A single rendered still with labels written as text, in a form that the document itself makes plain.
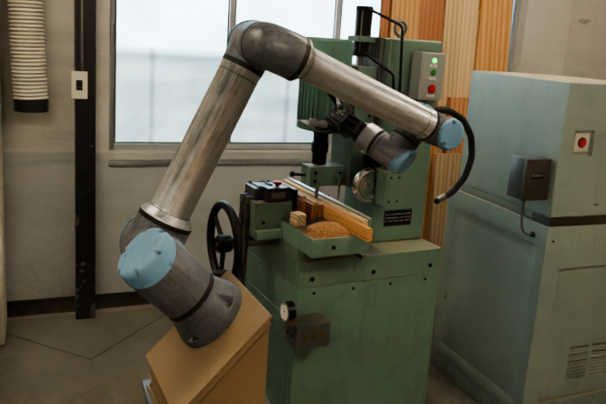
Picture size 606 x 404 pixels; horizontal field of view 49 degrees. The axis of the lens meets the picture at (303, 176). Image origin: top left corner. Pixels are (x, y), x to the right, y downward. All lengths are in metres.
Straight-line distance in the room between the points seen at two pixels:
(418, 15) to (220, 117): 2.31
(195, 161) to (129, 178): 1.84
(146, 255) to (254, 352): 0.34
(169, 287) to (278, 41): 0.64
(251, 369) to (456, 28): 2.81
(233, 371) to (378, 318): 0.88
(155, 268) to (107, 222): 2.04
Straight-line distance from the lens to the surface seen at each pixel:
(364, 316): 2.35
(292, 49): 1.63
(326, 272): 2.20
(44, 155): 3.51
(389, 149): 1.99
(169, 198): 1.76
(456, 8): 4.04
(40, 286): 3.70
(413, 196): 2.45
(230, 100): 1.73
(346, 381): 2.43
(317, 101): 2.22
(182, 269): 1.62
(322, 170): 2.31
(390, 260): 2.33
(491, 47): 4.17
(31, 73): 3.27
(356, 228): 2.12
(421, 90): 2.31
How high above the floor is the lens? 1.51
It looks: 12 degrees down
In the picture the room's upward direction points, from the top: 4 degrees clockwise
